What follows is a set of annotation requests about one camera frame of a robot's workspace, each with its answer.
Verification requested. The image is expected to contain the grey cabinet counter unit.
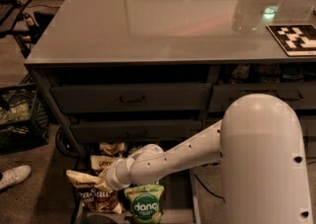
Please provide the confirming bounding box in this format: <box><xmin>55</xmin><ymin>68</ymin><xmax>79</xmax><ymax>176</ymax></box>
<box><xmin>26</xmin><ymin>0</ymin><xmax>315</xmax><ymax>156</ymax></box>

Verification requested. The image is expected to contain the black white fiducial marker board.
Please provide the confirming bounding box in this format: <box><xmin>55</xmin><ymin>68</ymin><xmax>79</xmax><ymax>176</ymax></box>
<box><xmin>267</xmin><ymin>24</ymin><xmax>316</xmax><ymax>56</ymax></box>

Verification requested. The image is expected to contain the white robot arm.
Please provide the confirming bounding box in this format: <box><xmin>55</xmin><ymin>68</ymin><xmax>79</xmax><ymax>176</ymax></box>
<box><xmin>101</xmin><ymin>94</ymin><xmax>315</xmax><ymax>224</ymax></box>

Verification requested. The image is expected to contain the front green dang chip bag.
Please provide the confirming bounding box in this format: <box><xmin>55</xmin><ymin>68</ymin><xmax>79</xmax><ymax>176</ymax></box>
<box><xmin>124</xmin><ymin>185</ymin><xmax>164</xmax><ymax>224</ymax></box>

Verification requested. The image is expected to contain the black power cable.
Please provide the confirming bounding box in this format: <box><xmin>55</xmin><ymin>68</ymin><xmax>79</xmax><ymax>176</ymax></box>
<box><xmin>193</xmin><ymin>172</ymin><xmax>226</xmax><ymax>201</ymax></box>

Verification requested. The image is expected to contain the top right drawer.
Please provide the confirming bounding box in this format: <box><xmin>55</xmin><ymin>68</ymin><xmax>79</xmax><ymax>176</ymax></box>
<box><xmin>209</xmin><ymin>82</ymin><xmax>316</xmax><ymax>112</ymax></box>

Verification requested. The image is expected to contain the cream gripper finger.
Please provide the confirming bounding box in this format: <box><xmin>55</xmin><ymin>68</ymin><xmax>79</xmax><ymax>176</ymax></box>
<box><xmin>95</xmin><ymin>167</ymin><xmax>113</xmax><ymax>191</ymax></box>

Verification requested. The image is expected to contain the middle left drawer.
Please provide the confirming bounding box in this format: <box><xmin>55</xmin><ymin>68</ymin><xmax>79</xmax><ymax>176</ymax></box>
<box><xmin>71</xmin><ymin>119</ymin><xmax>201</xmax><ymax>143</ymax></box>

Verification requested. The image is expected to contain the top left drawer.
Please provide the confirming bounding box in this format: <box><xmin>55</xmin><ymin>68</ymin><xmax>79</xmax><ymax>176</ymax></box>
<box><xmin>50</xmin><ymin>83</ymin><xmax>211</xmax><ymax>113</ymax></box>

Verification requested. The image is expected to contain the white sneaker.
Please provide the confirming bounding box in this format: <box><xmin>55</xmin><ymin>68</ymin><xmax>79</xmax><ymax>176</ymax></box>
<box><xmin>0</xmin><ymin>165</ymin><xmax>32</xmax><ymax>190</ymax></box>

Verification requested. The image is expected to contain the black plastic crate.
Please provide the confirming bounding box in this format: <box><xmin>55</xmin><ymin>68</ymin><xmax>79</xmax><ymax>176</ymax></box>
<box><xmin>0</xmin><ymin>83</ymin><xmax>50</xmax><ymax>154</ymax></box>

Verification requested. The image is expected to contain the brown sea salt chip bag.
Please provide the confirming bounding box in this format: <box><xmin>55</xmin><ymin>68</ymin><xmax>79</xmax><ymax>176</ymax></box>
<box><xmin>66</xmin><ymin>170</ymin><xmax>122</xmax><ymax>213</ymax></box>

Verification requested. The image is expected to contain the open bottom left drawer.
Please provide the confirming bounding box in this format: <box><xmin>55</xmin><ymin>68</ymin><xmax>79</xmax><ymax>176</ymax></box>
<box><xmin>72</xmin><ymin>143</ymin><xmax>202</xmax><ymax>224</ymax></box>

